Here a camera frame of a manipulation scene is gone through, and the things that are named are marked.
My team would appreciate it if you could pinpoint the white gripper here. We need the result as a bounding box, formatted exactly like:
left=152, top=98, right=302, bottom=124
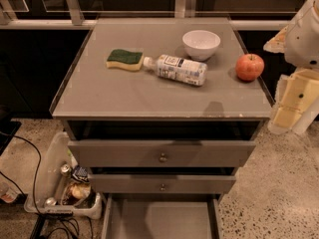
left=263, top=26, right=319, bottom=134

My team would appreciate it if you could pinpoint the blue-labelled plastic bottle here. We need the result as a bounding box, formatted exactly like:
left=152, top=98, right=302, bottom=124
left=143, top=55, right=207, bottom=87

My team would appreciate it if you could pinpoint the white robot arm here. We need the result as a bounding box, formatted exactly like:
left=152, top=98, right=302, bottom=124
left=263, top=0, right=319, bottom=134

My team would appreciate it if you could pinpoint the grey drawer cabinet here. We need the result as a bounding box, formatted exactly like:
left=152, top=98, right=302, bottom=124
left=49, top=16, right=276, bottom=239

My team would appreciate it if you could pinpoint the bottom grey drawer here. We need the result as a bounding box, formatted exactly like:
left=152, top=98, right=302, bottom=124
left=101, top=194, right=223, bottom=239

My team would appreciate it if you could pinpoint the grey drawer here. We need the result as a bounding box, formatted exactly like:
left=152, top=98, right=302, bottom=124
left=89, top=174, right=235, bottom=194
left=68, top=139, right=255, bottom=168
left=101, top=194, right=223, bottom=239

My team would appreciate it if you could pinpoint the middle grey drawer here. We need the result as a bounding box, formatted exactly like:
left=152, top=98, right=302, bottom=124
left=89, top=174, right=235, bottom=194

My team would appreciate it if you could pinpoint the top grey drawer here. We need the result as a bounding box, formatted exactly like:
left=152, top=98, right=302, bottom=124
left=68, top=139, right=255, bottom=168

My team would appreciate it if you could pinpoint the red apple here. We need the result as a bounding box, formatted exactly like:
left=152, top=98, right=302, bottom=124
left=235, top=54, right=264, bottom=82

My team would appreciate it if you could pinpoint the white bowl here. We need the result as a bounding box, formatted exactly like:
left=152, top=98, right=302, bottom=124
left=182, top=30, right=220, bottom=61

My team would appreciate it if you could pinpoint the yellow green sponge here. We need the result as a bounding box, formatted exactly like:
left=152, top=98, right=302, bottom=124
left=106, top=49, right=144, bottom=72

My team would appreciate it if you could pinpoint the blue patterned packet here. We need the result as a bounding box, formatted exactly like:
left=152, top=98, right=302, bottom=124
left=72, top=165, right=89, bottom=183

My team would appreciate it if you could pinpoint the crumpled snack wrapper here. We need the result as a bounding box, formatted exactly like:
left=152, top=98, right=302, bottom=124
left=61, top=182, right=91, bottom=205

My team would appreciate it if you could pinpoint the metal can upper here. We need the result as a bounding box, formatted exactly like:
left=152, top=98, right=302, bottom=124
left=60, top=163, right=72, bottom=176

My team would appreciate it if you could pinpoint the metal can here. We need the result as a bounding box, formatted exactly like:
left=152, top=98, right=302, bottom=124
left=45, top=197, right=57, bottom=206
left=60, top=163, right=72, bottom=176

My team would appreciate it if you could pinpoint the clear plastic bin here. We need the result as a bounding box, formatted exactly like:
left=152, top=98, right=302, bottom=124
left=24, top=132, right=102, bottom=220

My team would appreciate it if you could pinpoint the metal can lower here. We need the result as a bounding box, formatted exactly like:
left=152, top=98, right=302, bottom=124
left=45, top=197, right=57, bottom=206

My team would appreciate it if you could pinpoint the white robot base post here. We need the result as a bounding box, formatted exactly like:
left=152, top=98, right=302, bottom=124
left=292, top=98, right=319, bottom=134

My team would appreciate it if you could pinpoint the black cable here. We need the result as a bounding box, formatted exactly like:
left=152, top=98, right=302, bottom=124
left=0, top=131, right=94, bottom=239

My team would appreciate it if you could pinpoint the metal railing frame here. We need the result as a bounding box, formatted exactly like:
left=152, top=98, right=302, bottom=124
left=0, top=0, right=307, bottom=30

